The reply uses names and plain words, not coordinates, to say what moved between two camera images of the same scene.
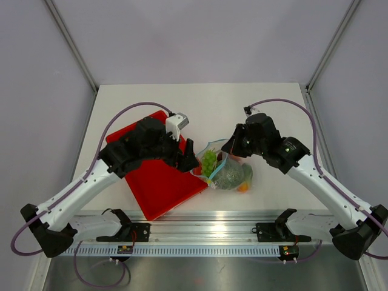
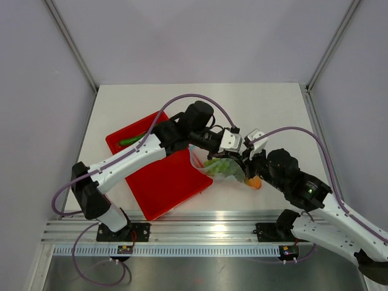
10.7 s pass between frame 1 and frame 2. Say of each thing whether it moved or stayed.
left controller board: stayed
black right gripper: moved
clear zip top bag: moved
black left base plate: stayed
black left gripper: moved
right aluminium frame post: stayed
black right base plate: stayed
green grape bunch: moved
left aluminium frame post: stayed
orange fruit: moved
